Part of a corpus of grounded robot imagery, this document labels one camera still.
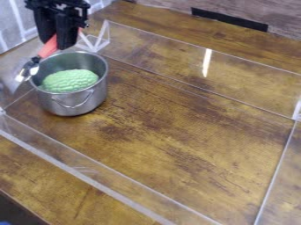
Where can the pink handled metal spoon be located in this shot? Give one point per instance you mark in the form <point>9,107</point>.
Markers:
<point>31,67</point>

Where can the black strip on table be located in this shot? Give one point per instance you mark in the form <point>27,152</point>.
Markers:
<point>229,19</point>

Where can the stainless steel pot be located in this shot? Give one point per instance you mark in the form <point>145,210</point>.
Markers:
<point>77,102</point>

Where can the clear acrylic corner bracket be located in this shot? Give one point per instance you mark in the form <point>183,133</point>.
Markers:
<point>96,43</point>

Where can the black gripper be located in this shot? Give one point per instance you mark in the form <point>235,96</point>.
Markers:
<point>65,14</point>

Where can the green bumpy toy gourd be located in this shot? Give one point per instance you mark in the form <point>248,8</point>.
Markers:
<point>69,80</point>

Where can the clear acrylic tray enclosure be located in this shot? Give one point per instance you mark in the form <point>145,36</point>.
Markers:
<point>193,144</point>

